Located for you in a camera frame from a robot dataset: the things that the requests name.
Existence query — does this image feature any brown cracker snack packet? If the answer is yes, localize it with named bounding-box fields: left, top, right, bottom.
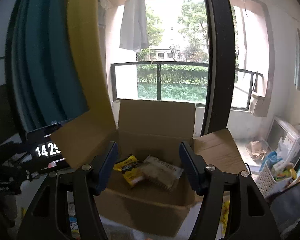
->
left=140, top=155, right=184, bottom=191

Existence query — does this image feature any yellow black snack packet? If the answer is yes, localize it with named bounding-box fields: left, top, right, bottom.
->
left=113, top=155, right=145, bottom=187

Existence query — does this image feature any grey folded cloth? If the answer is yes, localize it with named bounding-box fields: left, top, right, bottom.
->
left=267, top=183, right=300, bottom=239

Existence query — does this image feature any black tablet clock display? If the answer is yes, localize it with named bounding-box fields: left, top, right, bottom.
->
left=24, top=119, right=71, bottom=174

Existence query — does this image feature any white plastic basket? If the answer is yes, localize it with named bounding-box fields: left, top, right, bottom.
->
left=255, top=164, right=292, bottom=198

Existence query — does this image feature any old white air conditioner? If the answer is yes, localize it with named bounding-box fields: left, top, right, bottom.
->
left=266, top=116, right=300, bottom=162

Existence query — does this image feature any teal curtain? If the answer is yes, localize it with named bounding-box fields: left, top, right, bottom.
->
left=5, top=0, right=89, bottom=132

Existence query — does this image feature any brown cardboard box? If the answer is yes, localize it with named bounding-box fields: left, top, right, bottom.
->
left=51, top=100, right=245, bottom=237

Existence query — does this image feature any black balcony railing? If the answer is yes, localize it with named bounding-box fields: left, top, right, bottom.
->
left=110, top=61, right=265, bottom=111

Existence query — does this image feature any hanging white shirt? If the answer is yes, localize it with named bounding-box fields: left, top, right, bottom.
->
left=120, top=0, right=149, bottom=53

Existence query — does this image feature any yellow curtain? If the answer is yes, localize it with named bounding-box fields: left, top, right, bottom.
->
left=67, top=0, right=116, bottom=131

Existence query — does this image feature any black window frame post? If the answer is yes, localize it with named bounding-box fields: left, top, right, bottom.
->
left=201, top=0, right=236, bottom=135

